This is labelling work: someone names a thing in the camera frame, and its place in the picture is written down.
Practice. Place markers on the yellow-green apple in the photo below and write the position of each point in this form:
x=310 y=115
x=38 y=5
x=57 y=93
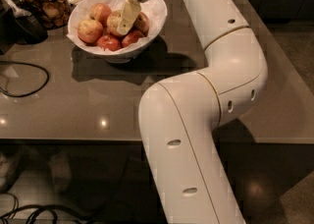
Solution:
x=112 y=23

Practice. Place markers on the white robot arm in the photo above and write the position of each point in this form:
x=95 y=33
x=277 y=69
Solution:
x=177 y=116

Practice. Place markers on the apple back right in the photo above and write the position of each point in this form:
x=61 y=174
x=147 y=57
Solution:
x=142 y=23

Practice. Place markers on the white bowl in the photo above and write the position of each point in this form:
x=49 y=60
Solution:
x=157 y=15

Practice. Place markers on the red apple front right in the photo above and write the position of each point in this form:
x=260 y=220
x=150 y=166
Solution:
x=132 y=37

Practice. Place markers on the red apple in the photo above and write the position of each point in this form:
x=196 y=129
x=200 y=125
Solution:
x=110 y=42
x=132 y=37

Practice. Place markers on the apple back left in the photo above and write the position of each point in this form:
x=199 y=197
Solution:
x=100 y=12

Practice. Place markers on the red apple front centre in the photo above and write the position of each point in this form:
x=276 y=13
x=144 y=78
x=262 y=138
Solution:
x=110 y=42

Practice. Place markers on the apple front left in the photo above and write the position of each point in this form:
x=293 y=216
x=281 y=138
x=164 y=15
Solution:
x=89 y=31

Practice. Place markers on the black round device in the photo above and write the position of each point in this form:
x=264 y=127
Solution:
x=30 y=29

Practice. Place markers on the white shoe under table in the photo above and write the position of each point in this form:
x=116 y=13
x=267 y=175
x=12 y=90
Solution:
x=61 y=173

